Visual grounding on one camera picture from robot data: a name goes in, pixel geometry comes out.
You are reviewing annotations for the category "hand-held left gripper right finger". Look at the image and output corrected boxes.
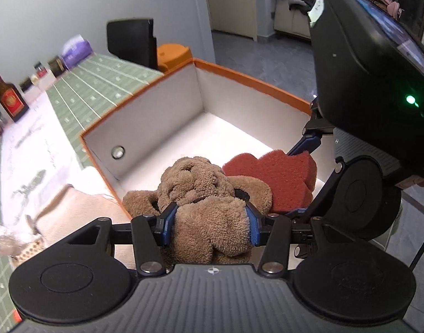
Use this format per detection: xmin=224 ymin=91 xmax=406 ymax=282
xmin=245 ymin=205 xmax=358 ymax=274

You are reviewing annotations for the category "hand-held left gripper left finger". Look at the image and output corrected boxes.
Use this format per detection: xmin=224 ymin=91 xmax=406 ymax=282
xmin=61 ymin=204 xmax=179 ymax=276

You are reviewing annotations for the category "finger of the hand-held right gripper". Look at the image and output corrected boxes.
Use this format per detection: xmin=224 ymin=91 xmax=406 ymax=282
xmin=271 ymin=157 xmax=347 ymax=223
xmin=287 ymin=99 xmax=336 ymax=157

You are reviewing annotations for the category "brown plush toy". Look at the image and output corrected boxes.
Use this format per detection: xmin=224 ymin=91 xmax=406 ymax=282
xmin=122 ymin=156 xmax=273 ymax=266

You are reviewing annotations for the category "red flower-shaped sponge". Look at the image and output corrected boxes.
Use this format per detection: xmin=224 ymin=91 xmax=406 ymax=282
xmin=222 ymin=148 xmax=318 ymax=214

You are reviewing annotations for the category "orange cardboard box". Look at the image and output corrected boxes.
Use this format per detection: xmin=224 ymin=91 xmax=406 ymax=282
xmin=81 ymin=58 xmax=323 ymax=216

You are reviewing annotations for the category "clear plastic bag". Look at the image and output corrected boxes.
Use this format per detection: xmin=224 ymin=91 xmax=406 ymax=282
xmin=0 ymin=225 xmax=25 ymax=258

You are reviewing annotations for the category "cream sofa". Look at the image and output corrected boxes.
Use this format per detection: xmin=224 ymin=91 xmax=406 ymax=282
xmin=273 ymin=0 xmax=314 ymax=39

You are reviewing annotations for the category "cream door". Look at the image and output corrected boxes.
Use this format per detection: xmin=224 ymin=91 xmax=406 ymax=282
xmin=203 ymin=0 xmax=259 ymax=40

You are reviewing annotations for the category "green and white checked tablecloth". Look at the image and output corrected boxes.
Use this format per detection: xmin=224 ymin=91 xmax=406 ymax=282
xmin=0 ymin=53 xmax=164 ymax=323

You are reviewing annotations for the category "orange box lid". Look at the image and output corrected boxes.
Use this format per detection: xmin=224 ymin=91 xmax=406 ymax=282
xmin=156 ymin=43 xmax=193 ymax=73

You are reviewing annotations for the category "black chair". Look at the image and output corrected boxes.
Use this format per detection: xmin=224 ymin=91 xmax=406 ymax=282
xmin=106 ymin=17 xmax=159 ymax=70

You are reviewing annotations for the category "white small box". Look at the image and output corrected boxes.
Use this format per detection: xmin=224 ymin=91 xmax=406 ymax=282
xmin=23 ymin=75 xmax=55 ymax=103

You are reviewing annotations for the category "dark glass jar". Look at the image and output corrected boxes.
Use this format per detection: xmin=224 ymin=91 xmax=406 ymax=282
xmin=47 ymin=55 xmax=68 ymax=78

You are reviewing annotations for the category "purple tissue pack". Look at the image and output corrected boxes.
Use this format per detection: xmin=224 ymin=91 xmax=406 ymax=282
xmin=61 ymin=35 xmax=95 ymax=69

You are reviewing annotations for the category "brown liquor bottle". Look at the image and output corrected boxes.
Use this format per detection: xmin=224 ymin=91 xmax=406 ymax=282
xmin=0 ymin=71 xmax=29 ymax=123

